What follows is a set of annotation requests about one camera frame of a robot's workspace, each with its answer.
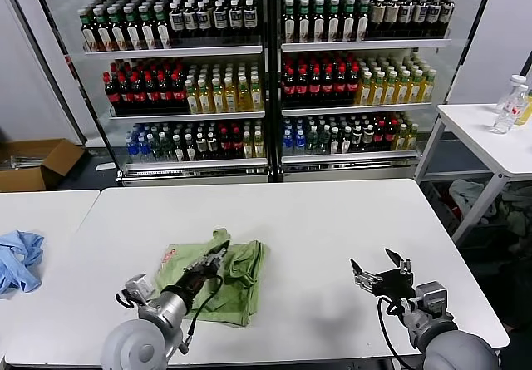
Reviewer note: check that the small green clear bottle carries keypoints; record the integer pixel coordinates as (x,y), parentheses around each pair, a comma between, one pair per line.
(311,143)
(323,142)
(155,149)
(167,149)

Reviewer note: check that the dark bottle blue-white label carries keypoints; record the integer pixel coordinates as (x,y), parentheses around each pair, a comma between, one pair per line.
(446,12)
(405,13)
(220,19)
(203,21)
(249,17)
(190,21)
(177,21)
(235,18)
(420,13)
(433,13)

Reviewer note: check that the dark bottle beige label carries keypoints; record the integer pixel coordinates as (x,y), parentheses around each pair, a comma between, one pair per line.
(377,14)
(391,14)

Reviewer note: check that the crumpled light blue cloth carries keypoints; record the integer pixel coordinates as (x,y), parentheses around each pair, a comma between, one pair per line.
(21,262)

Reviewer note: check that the silvery metal parts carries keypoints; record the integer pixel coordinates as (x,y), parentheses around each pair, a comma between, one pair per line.
(21,163)

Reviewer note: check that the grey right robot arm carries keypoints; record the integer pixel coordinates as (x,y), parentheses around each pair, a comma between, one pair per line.
(453,345)

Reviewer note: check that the glass drinks cooler shelf unit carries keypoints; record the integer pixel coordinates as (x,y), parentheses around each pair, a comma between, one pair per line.
(187,50)
(365,45)

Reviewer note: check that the clear bottle white cap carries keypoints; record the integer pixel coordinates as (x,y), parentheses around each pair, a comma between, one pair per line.
(518,80)

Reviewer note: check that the clear bottle red label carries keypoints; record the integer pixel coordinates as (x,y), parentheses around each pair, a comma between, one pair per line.
(507,116)

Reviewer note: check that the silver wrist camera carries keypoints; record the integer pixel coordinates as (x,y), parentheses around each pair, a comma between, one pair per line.
(139,289)
(432,297)

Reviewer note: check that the green-capped white label bottle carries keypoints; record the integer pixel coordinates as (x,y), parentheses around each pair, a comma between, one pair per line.
(149,33)
(333,27)
(304,27)
(348,26)
(104,35)
(119,35)
(289,27)
(363,26)
(318,27)
(134,34)
(90,35)
(163,33)

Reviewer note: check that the yellow tea bottle green label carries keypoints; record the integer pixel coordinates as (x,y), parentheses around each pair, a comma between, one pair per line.
(218,98)
(244,96)
(257,95)
(364,92)
(415,90)
(390,91)
(428,88)
(192,100)
(205,99)
(231,97)
(377,92)
(402,90)

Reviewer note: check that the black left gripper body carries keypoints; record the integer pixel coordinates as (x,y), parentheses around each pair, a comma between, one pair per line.
(195,280)

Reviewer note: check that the small yellow drink bottle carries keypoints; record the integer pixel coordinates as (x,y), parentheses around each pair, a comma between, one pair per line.
(248,146)
(401,139)
(412,138)
(258,146)

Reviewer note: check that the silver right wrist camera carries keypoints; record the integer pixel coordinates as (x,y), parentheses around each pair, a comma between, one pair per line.
(432,297)

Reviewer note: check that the grey white garment heap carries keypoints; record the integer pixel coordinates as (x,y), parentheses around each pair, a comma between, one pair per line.
(467,195)

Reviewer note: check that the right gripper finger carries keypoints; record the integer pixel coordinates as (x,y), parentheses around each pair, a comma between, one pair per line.
(365,280)
(395,257)

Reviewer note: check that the mixed clothes heap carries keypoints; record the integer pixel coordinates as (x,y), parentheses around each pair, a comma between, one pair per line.
(517,220)

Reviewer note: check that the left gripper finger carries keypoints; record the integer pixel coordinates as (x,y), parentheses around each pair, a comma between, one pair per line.
(223,255)
(216,253)

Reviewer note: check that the black storage crate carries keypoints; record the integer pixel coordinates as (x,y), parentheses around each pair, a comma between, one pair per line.
(442,210)

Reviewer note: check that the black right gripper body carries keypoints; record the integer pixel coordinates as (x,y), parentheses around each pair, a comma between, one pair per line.
(395,284)

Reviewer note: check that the light green polo shirt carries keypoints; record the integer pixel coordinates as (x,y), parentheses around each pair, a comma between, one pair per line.
(241,295)

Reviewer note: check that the small dark drink bottle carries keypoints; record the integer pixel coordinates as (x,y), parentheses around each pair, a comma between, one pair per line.
(356,141)
(179,149)
(190,148)
(213,146)
(334,142)
(367,140)
(201,147)
(346,141)

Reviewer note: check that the small red-capped cola bottle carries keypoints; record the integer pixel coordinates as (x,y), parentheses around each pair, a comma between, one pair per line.
(225,145)
(390,137)
(379,138)
(237,145)

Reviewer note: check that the small white floor object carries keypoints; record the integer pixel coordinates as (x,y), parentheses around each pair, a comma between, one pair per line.
(106,166)

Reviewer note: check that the small blue water bottle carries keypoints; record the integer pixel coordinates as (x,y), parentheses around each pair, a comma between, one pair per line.
(287,143)
(132,149)
(299,143)
(144,149)

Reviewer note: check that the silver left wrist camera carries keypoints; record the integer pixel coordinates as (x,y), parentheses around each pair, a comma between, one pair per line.
(139,289)

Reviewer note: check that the white side table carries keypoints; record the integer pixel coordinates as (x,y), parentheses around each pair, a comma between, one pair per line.
(474,137)

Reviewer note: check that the open cardboard box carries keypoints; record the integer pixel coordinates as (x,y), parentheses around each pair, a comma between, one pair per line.
(54,158)

